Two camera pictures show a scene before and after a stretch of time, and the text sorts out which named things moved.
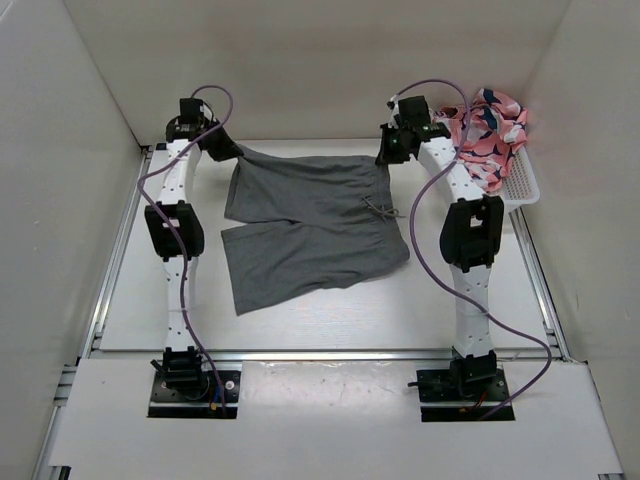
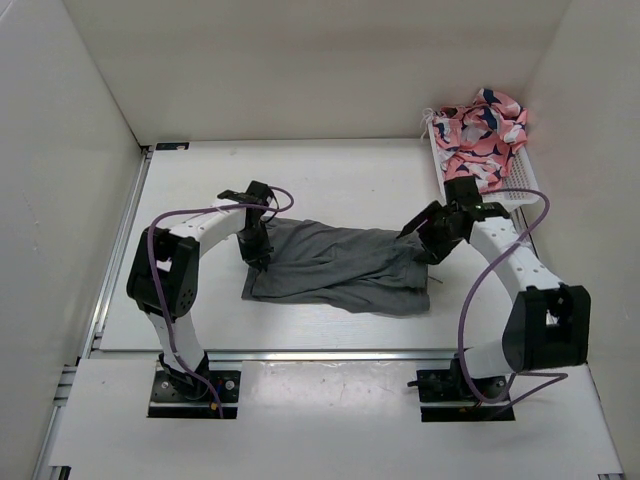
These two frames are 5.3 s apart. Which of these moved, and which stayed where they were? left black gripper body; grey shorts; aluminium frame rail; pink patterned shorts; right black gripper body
Moved: grey shorts; left black gripper body; right black gripper body
Stayed: aluminium frame rail; pink patterned shorts
